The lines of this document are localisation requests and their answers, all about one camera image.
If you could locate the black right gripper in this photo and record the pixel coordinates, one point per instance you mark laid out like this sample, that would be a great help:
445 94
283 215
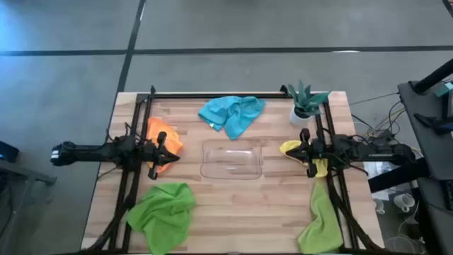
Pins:
316 150

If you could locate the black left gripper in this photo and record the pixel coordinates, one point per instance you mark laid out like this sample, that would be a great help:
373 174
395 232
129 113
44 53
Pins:
152 156

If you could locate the orange microfiber towel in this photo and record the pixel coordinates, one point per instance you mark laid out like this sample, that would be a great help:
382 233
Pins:
171 138

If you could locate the yellow microfiber towel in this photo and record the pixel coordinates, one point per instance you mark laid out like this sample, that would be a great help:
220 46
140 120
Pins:
320 170

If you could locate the bright green microfiber towel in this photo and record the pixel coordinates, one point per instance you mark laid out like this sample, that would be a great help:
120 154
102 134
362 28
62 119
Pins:
163 216

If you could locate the clear plastic bin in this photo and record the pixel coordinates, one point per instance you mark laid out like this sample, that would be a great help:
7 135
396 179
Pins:
231 159

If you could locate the pale lime green microfiber towel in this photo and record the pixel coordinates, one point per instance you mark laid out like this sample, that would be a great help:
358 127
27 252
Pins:
320 226

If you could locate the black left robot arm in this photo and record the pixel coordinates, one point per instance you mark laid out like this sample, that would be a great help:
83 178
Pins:
81 153

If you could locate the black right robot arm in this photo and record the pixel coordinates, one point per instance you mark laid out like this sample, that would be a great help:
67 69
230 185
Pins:
375 150

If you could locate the blue microfiber towel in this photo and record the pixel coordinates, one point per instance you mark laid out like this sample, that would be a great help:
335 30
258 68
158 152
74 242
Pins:
230 113

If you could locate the green plant in white pot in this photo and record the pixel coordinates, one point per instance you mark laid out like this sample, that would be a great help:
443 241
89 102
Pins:
304 102

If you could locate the white plastic bag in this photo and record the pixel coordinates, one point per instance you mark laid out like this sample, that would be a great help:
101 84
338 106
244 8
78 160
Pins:
377 170

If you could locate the black power box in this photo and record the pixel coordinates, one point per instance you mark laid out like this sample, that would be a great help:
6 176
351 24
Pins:
384 135

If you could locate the white paper sheet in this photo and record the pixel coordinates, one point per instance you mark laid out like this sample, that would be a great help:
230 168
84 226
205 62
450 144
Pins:
380 195

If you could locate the white mug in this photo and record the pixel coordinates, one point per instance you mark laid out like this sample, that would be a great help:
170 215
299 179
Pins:
379 206
403 202

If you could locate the black metal floor beam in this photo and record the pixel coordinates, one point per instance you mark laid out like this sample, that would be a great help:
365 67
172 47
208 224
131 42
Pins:
393 178

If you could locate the black side desk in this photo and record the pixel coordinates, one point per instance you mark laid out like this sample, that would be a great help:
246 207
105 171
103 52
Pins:
430 159

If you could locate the black device on desk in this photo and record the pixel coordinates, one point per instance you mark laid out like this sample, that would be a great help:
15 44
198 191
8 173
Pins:
430 122

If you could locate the dark metal cart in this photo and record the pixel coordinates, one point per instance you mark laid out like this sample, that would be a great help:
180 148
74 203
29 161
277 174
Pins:
24 172

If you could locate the black slanted pole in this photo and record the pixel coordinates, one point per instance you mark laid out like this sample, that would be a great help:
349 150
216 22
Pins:
435 75

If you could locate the teal object on desk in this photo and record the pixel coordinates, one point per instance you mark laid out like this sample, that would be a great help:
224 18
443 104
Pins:
445 88

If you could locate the black box with blue light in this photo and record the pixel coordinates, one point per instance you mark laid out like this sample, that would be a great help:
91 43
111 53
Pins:
8 152

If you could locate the black aluminium table frame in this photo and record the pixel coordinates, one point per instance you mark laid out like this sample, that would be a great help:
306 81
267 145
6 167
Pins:
177 95

